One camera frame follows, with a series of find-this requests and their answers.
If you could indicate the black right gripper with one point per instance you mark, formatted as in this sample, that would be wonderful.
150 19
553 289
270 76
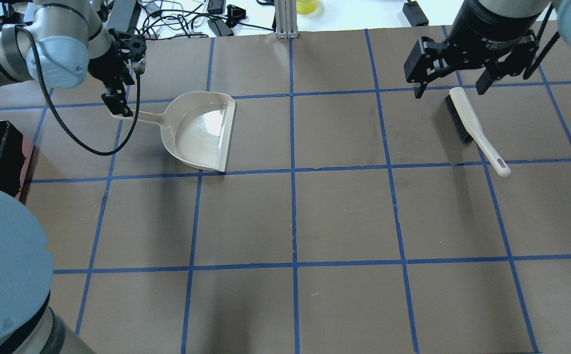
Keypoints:
487 34

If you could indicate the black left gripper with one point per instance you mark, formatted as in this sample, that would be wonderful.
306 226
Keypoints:
109 70

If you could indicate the beige hand brush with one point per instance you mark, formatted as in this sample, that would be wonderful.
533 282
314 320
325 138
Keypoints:
469 129

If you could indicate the beige plastic dustpan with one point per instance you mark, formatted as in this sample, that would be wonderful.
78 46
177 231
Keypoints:
194 128

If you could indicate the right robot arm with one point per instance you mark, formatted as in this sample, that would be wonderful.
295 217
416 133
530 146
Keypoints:
553 24

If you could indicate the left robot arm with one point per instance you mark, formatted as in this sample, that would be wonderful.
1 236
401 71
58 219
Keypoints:
65 42

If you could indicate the black power adapter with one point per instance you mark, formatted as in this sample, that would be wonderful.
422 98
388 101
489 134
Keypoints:
414 14

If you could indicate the aluminium frame post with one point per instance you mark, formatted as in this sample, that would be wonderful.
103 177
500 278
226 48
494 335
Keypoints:
286 19

